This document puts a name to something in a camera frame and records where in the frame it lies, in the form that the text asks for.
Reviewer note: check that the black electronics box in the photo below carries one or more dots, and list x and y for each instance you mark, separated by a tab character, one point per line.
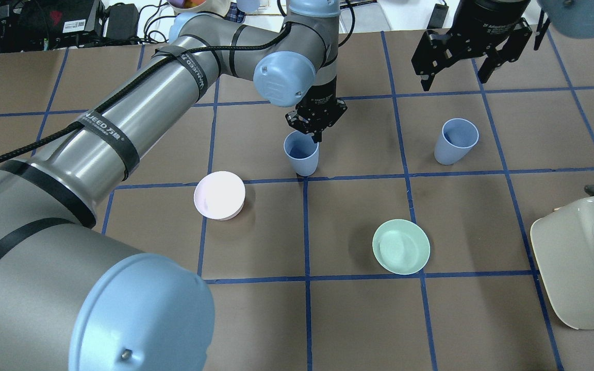
48	25

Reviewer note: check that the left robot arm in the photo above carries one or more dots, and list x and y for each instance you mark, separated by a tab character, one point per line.
74	299

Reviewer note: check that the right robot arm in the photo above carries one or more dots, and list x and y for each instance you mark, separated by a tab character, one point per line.
574	19

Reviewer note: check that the pink bowl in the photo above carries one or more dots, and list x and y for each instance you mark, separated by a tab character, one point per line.
220	195

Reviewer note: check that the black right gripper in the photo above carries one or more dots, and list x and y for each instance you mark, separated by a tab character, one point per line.
484	21

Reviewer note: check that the green bowl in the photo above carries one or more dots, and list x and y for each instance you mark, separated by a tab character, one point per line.
401	247

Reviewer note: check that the black power adapter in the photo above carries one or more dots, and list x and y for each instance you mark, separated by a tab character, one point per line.
438	16

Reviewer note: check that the white toaster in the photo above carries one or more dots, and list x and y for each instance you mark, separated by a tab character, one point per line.
563	245

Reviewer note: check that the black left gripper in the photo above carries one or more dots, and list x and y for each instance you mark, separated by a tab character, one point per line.
321	95

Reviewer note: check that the blue cup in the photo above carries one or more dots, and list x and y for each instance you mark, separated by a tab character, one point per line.
302	152
456	139

